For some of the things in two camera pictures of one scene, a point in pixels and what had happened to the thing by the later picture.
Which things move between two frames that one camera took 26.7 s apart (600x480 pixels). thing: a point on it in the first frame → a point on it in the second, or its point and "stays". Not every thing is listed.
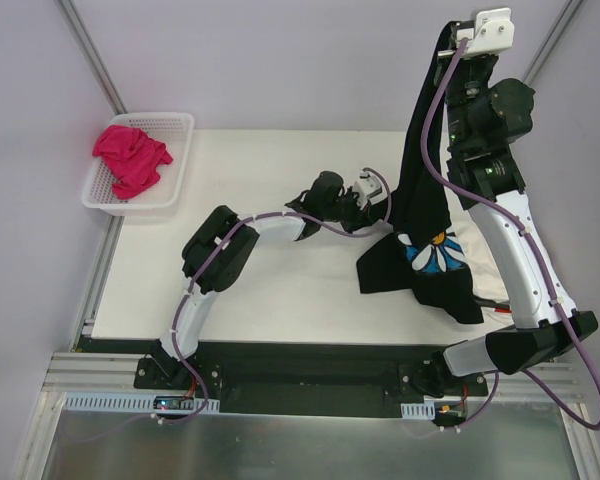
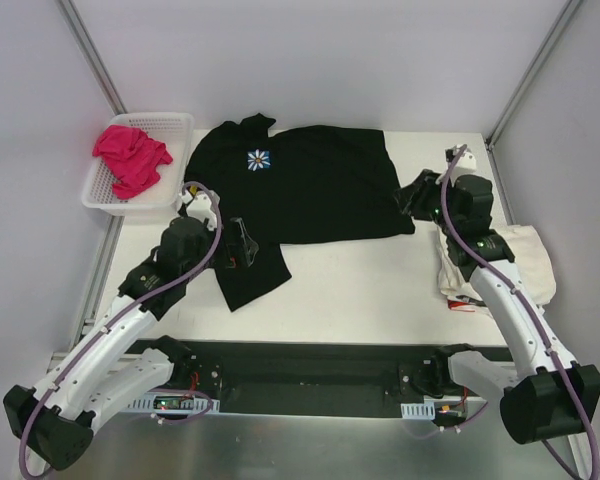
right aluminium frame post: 566,15 stays
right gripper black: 462,55 → 419,195
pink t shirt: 133,158 stays
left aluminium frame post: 83,38 stays
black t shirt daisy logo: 424,256 → 267,186
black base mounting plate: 310,380 stays
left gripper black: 355,215 → 231,244
